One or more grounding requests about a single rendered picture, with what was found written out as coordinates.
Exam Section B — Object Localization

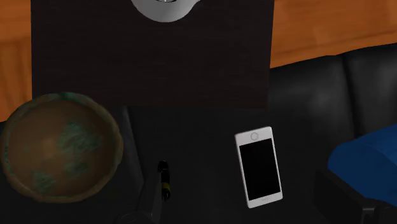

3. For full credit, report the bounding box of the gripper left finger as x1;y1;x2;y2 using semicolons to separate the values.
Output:
115;172;164;224

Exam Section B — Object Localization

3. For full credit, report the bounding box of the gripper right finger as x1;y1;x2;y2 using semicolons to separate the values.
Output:
314;169;397;224

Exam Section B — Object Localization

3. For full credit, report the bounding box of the black pen with yellow band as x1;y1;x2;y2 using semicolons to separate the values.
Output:
157;160;172;202

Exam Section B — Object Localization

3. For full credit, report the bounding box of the blue cushion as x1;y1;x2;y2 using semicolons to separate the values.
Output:
327;123;397;207

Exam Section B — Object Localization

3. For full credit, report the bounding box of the white smartphone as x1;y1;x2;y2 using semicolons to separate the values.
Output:
233;125;284;209

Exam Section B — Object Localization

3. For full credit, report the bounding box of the brown green-mottled bowl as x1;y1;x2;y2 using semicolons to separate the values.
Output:
0;92;125;204

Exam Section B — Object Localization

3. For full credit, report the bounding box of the black leather sofa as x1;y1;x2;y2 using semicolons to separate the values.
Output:
0;43;397;224

